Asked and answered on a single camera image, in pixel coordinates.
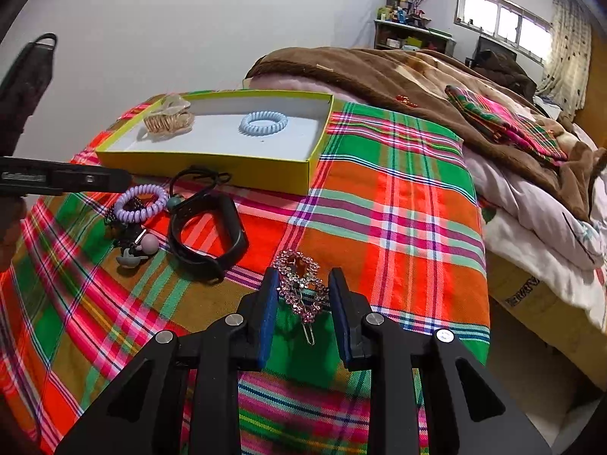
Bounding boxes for purple spiral hair tie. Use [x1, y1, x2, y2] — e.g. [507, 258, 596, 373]
[112, 183, 171, 225]

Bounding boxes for translucent beige hair claw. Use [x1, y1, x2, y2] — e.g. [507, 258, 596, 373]
[143, 94, 195, 138]

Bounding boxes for black wristband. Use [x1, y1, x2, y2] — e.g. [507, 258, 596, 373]
[168, 193, 249, 284]

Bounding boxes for pink rhinestone hair clip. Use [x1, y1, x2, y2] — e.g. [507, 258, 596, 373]
[274, 249, 328, 346]

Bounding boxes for light blue spiral hair tie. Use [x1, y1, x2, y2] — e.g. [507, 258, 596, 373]
[237, 110, 290, 138]

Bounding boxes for left hand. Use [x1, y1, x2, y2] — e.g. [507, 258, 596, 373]
[0, 197, 27, 272]

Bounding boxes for cardboard box under bed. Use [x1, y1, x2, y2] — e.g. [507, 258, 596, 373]
[487, 253, 606, 389]

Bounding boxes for plaid red green blanket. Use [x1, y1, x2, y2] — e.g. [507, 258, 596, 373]
[1, 103, 490, 454]

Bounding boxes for yellow shallow cardboard box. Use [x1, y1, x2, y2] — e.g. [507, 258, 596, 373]
[96, 89, 334, 196]

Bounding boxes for folded plaid cloth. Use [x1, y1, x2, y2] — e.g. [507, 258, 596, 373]
[445, 85, 568, 166]

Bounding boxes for wooden wardrobe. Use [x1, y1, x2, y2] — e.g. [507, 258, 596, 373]
[575, 30, 607, 146]

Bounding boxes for brown fleece blanket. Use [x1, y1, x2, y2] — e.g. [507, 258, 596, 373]
[245, 47, 606, 221]

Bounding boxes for floral curtain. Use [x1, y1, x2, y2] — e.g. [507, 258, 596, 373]
[537, 0, 591, 118]

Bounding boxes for dark clothes pile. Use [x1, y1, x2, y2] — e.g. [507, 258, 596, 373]
[471, 49, 537, 102]

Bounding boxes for dark wooden shelf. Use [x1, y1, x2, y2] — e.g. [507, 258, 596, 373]
[373, 20, 457, 56]

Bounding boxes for window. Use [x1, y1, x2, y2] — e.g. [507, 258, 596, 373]
[455, 0, 552, 65]

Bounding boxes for bead ball hair tie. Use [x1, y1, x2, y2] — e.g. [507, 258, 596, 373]
[104, 192, 184, 270]

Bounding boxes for black cord hair tie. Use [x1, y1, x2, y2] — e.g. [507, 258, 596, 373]
[168, 165, 234, 201]

